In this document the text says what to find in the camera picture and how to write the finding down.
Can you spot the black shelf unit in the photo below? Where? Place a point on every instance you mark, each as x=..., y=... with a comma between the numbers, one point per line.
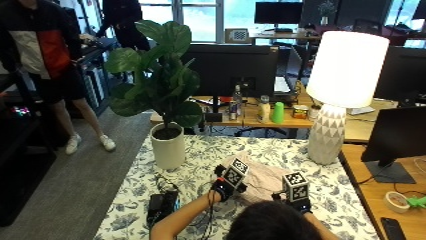
x=20, y=160

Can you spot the green plastic object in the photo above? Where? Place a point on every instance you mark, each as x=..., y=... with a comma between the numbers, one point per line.
x=416, y=201

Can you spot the green plant in white pot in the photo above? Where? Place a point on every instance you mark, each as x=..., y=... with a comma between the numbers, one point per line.
x=167, y=86

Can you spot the white table lamp patterned base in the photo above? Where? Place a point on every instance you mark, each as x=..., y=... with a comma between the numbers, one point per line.
x=341, y=73

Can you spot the drink can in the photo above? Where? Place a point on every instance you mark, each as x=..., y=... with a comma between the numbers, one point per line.
x=232, y=110

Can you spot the white marker cube on glove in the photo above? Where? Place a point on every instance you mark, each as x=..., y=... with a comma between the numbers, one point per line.
x=296, y=186
x=236, y=172

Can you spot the pink cloth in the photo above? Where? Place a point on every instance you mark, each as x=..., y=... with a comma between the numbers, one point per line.
x=263, y=181

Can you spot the blue floral tablecloth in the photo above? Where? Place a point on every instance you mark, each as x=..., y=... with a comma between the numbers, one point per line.
x=200, y=156

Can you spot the yellow jar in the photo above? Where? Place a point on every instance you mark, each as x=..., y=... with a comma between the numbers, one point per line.
x=300, y=112

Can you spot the black box device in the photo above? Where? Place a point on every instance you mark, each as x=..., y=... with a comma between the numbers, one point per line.
x=160, y=204

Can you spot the wooden side desk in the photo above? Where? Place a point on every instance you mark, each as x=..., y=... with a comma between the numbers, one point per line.
x=390, y=200

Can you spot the green plastic cup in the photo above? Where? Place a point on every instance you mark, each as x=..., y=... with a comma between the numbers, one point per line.
x=279, y=112

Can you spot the person's right hand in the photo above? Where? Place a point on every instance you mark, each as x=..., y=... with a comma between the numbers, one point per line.
x=301, y=205

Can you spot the checkered calibration board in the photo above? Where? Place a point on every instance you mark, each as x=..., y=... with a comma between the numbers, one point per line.
x=237, y=35

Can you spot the black monitor seen from behind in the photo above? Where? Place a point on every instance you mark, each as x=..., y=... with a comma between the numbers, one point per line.
x=231, y=70

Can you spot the black monitor with square stand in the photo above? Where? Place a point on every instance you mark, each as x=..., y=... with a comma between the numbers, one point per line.
x=396, y=136

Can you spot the white tape roll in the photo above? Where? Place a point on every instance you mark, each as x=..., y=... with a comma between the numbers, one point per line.
x=396, y=202

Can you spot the white marker cube on left glove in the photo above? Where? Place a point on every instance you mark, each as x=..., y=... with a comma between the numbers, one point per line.
x=236, y=172

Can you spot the clear plastic bottle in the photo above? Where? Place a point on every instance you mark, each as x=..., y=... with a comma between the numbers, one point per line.
x=237, y=97

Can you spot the person's left hand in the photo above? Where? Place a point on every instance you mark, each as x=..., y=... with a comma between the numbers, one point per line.
x=221, y=190

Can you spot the black monitor on far desk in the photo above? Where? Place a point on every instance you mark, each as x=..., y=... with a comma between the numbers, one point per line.
x=279, y=12

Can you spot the white marker cube on right glove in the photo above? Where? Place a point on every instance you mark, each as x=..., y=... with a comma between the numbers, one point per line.
x=296, y=186

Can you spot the black phone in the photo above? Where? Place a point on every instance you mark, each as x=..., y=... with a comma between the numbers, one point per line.
x=393, y=228

